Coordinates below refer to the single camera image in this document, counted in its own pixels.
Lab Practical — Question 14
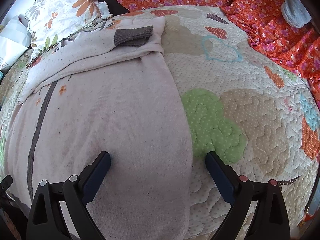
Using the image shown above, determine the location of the pink sweater with grey trim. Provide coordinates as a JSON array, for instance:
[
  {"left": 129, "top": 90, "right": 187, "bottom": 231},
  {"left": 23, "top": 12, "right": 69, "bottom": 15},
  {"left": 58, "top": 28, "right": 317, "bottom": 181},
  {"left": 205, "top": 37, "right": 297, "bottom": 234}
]
[{"left": 4, "top": 17, "right": 192, "bottom": 239}]

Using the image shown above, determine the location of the quilted patchwork bedspread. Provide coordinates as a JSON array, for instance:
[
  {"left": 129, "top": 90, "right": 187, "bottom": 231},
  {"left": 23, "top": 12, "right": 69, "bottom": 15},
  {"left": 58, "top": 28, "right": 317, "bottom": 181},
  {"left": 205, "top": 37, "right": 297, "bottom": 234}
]
[{"left": 1, "top": 6, "right": 319, "bottom": 239}]

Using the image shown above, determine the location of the white paper bag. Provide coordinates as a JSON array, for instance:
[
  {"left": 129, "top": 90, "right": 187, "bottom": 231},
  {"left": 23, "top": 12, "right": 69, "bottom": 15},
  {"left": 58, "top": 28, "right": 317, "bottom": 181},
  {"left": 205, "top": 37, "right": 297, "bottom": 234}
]
[{"left": 1, "top": 15, "right": 31, "bottom": 72}]

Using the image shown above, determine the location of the grey folded cloth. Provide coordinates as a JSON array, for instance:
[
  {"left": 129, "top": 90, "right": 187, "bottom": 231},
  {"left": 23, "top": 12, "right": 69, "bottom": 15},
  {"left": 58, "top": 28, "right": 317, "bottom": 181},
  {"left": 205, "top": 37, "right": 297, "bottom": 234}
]
[{"left": 281, "top": 0, "right": 312, "bottom": 29}]

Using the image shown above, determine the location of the white floral pillow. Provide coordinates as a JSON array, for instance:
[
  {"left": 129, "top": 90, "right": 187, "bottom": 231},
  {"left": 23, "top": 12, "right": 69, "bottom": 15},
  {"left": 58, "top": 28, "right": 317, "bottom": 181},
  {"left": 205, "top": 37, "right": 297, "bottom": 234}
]
[{"left": 25, "top": 0, "right": 112, "bottom": 59}]

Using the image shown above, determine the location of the red floral blanket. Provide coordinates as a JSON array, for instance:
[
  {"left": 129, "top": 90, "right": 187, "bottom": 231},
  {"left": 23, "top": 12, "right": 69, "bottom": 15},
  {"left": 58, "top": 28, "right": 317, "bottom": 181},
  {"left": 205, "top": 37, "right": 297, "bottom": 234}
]
[{"left": 93, "top": 0, "right": 320, "bottom": 103}]

